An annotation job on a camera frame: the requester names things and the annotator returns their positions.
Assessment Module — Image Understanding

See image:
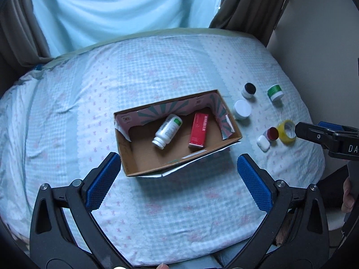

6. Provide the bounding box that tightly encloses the person's right hand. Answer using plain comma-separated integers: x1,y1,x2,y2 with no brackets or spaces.
341,177,355,213

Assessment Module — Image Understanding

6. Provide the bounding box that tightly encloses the right brown curtain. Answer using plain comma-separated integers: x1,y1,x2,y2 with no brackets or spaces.
210,0,286,46

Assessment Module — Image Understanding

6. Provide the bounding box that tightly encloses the yellow tape roll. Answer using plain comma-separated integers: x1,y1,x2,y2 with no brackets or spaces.
277,120,296,145

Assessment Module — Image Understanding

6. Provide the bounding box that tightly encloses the red lid small jar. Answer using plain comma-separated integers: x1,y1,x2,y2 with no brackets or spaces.
263,127,279,142

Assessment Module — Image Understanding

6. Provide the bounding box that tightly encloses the red medicine box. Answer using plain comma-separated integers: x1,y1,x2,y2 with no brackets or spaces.
189,112,209,149

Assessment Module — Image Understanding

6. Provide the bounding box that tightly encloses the person's left hand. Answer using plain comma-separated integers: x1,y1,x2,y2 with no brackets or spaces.
156,264,169,269

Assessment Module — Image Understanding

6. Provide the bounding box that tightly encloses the open cardboard box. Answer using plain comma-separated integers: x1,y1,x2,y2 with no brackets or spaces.
114,90,242,177

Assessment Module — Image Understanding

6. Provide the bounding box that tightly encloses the brown curtain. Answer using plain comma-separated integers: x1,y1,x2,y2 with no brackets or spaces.
210,0,286,46
1,0,52,93

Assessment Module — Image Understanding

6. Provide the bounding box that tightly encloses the white pill bottle green label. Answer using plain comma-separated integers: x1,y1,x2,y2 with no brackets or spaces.
152,114,183,149

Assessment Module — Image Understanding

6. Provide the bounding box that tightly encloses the black lid small jar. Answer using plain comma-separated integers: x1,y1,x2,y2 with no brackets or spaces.
241,83,256,99

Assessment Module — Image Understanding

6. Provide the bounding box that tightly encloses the left brown curtain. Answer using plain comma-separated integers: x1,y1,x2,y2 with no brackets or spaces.
1,0,52,93

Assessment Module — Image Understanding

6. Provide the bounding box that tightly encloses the white earbuds case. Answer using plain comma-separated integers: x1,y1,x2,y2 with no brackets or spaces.
257,135,271,152

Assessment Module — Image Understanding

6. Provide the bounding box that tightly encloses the light blue checkered bedsheet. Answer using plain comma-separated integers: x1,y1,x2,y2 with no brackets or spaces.
1,30,325,268

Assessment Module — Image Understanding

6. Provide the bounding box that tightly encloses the light blue hanging cloth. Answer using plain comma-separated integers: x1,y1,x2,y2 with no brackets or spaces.
32,0,221,57

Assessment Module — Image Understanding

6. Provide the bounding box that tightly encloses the green lid white jar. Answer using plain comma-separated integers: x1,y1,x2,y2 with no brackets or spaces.
267,85,284,102

